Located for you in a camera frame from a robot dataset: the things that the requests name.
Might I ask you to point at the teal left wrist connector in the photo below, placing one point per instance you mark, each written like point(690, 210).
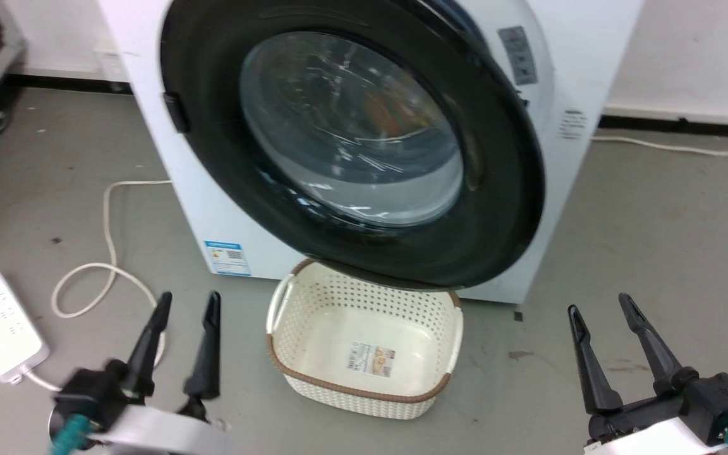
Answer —
point(72, 435)

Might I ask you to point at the paper label inside basket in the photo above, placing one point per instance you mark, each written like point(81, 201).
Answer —
point(371, 359)

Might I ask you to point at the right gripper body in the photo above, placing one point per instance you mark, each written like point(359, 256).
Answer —
point(705, 404)

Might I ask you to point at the blue energy label sticker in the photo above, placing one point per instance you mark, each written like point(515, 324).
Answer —
point(228, 258)

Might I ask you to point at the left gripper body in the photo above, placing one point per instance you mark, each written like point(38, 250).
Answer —
point(143, 433)

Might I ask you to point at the white front-load washing machine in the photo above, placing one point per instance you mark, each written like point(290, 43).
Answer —
point(181, 189)

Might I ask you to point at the black round washer door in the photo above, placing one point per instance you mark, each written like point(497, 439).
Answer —
point(225, 189)

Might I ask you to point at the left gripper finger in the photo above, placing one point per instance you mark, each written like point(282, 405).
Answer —
point(207, 360)
point(144, 354)

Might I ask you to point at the cream perforated laundry basket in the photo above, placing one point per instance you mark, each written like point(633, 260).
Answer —
point(313, 385)

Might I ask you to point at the grey instruction sticker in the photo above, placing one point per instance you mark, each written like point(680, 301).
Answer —
point(519, 55)

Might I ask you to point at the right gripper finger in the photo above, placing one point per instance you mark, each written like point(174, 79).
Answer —
point(594, 379)
point(661, 360)

